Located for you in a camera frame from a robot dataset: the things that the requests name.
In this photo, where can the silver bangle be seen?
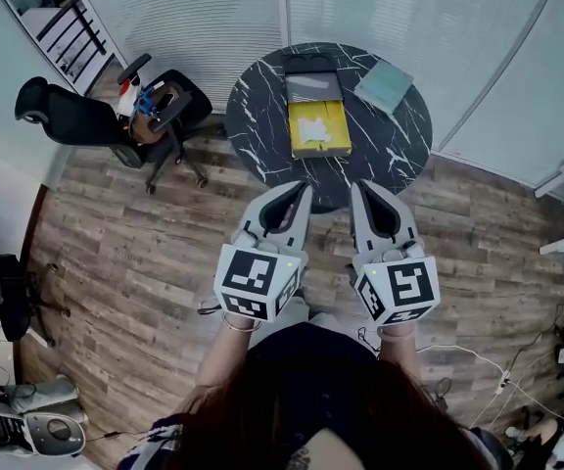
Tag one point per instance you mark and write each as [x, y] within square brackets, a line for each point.
[240, 330]

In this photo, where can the teal book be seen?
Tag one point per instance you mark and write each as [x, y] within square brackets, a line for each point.
[382, 86]

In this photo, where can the person's dark blue top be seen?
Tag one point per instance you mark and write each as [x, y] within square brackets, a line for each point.
[311, 350]

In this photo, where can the person's light grey trousers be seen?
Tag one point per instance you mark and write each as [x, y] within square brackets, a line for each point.
[292, 309]

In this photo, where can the black swivel chair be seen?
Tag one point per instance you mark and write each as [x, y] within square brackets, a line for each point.
[13, 301]

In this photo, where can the white and red plastic bag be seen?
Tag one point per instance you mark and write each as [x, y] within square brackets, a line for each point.
[126, 101]

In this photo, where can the person's left forearm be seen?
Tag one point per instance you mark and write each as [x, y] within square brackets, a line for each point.
[223, 355]

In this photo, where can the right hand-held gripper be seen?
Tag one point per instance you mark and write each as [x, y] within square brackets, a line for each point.
[411, 282]

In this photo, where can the smartphone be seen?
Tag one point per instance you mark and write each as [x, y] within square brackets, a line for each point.
[164, 102]

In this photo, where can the person's right forearm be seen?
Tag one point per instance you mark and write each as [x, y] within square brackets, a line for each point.
[399, 355]

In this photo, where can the black mesh office chair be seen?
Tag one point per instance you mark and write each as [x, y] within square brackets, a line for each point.
[66, 115]

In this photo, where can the brown leather bag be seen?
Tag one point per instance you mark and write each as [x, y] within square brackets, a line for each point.
[140, 132]

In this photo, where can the black railing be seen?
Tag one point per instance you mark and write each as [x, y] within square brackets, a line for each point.
[95, 37]

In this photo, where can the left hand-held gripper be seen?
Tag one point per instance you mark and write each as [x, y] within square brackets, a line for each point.
[248, 274]

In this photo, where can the grey device with round dial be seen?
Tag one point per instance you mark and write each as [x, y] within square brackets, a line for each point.
[52, 434]

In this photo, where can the black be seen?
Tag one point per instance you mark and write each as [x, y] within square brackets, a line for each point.
[311, 110]

